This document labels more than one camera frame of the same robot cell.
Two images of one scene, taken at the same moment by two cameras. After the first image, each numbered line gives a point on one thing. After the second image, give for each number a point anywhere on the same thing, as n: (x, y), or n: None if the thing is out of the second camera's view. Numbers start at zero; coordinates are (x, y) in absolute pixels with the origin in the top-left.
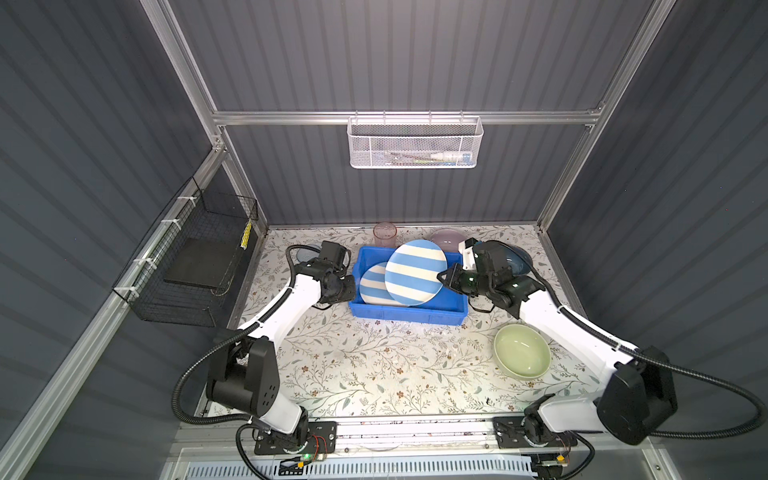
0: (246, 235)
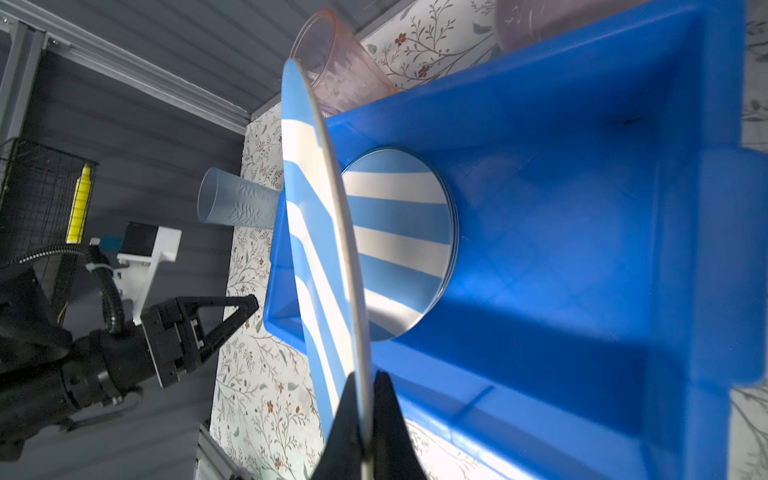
0: (80, 207)
